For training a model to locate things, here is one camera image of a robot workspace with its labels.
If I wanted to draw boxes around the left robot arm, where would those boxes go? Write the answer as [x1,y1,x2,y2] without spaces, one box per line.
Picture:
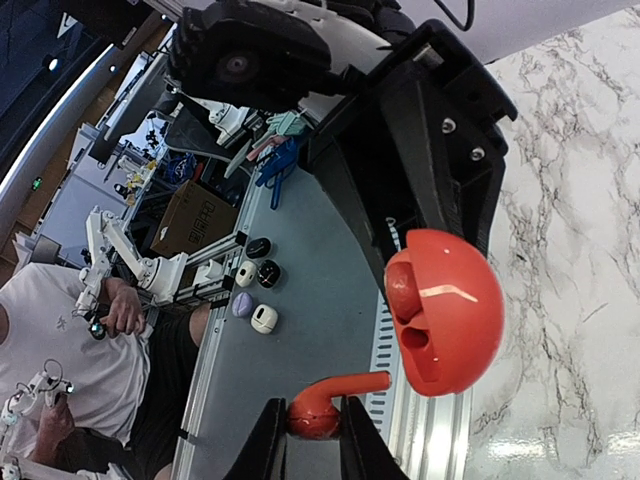
[181,1,517,279]

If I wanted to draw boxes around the small white robot arm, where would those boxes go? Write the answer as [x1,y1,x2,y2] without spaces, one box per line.
[77,209,406,479]

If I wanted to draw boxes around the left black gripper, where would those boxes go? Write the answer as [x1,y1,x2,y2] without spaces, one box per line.
[307,19,517,295]

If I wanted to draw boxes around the cardboard box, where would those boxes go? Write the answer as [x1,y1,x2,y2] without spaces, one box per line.
[150,180,239,258]

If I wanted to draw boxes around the black charging case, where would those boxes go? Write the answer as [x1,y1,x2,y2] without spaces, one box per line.
[257,259,282,289]

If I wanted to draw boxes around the red earbud charging case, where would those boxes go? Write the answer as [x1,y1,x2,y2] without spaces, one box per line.
[384,229,505,397]

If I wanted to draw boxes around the white charging case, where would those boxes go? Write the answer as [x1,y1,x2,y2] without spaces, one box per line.
[250,304,279,335]

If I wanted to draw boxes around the seated person white shirt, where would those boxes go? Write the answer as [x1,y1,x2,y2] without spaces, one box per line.
[1,263,211,479]

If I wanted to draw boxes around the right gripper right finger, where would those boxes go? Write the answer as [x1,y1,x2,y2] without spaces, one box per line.
[340,396,408,480]

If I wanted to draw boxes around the lilac charging case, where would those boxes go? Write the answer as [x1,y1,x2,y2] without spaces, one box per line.
[231,291,254,318]

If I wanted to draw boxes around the red earbud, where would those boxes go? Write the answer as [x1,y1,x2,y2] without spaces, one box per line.
[287,371,392,440]

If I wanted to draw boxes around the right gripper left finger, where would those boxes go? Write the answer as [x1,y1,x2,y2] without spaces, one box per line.
[223,398,287,480]

